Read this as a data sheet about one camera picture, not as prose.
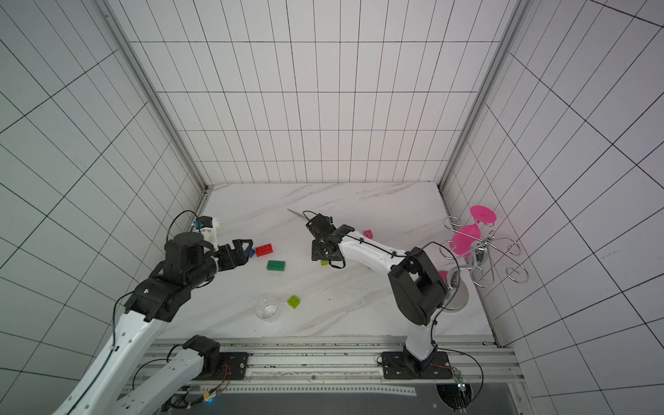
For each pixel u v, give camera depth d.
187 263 0.51
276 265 0.92
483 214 0.74
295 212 1.10
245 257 0.64
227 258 0.61
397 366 0.70
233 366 0.73
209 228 0.62
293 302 0.84
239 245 0.63
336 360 0.75
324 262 0.80
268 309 0.83
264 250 0.96
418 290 0.47
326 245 0.64
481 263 0.70
